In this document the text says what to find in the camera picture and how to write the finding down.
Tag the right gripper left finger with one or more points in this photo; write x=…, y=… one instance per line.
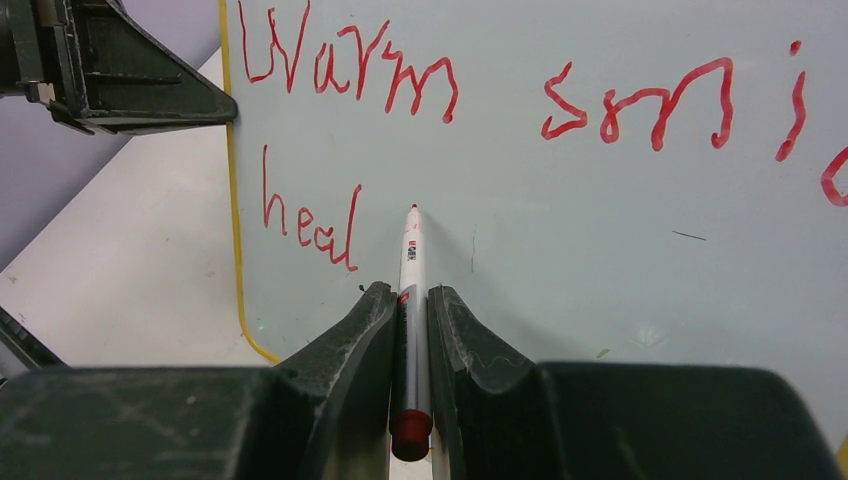
x=320, y=414

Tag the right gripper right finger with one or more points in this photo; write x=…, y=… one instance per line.
x=500, y=415

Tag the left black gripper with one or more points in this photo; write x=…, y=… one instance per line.
x=123, y=80

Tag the white red marker pen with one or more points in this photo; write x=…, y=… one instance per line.
x=411, y=422

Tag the yellow-framed whiteboard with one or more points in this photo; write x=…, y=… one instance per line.
x=631, y=181

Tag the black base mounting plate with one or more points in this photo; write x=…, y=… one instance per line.
x=21, y=351

